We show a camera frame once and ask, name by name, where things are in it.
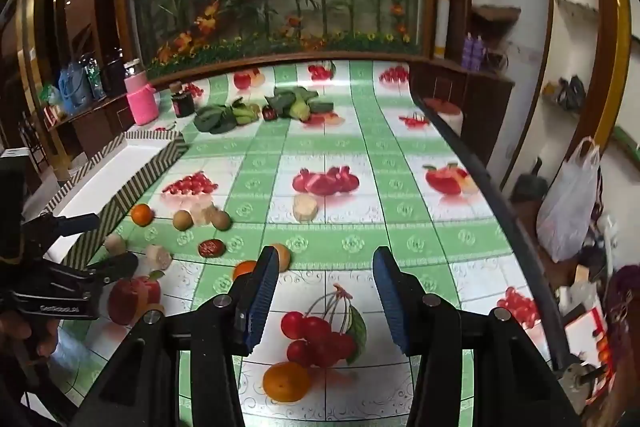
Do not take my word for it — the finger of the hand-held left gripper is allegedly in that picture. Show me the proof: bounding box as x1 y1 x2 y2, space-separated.
22 212 102 254
86 251 140 286

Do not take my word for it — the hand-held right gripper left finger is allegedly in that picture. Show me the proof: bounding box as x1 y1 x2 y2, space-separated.
70 246 281 427

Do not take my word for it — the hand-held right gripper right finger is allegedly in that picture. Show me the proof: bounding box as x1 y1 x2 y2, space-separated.
372 246 583 427

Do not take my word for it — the white tray with striped rim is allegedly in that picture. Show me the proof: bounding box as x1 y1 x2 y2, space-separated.
42 129 190 270

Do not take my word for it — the red wrinkled disc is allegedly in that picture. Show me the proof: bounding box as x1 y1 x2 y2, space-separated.
197 238 226 259

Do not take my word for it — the person's left hand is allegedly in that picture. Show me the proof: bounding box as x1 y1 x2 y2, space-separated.
0 309 60 360

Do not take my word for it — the green fruit-print tablecloth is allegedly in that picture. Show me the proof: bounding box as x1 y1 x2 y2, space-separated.
50 59 571 427

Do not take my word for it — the wooden side counter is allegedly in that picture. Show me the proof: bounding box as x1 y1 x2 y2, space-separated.
47 89 138 158

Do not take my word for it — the green packet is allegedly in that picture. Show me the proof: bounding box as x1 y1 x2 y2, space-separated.
40 84 63 108

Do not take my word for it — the blue thermos jug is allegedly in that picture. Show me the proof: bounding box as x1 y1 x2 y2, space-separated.
58 63 93 115

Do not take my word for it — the bottle with pink knit sleeve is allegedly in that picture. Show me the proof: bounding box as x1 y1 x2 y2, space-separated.
124 59 160 126

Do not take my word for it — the clear bottle with green print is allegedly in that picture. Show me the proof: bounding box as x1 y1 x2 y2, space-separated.
86 54 107 100

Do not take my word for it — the black kettle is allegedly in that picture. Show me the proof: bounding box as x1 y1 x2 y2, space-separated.
102 52 128 95

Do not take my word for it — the dark jar with brown lid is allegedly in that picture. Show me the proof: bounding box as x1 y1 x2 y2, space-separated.
170 82 197 118

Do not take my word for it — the green bok choy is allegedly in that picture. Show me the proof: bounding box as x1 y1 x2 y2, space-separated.
192 99 262 134

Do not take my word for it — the white plastic bag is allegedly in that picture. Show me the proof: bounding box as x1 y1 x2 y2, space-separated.
536 137 601 264

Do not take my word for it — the dark green leafy vegetable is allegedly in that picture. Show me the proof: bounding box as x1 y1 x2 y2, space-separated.
264 87 333 118

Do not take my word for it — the black bag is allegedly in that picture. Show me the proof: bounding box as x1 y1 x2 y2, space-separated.
555 76 587 110

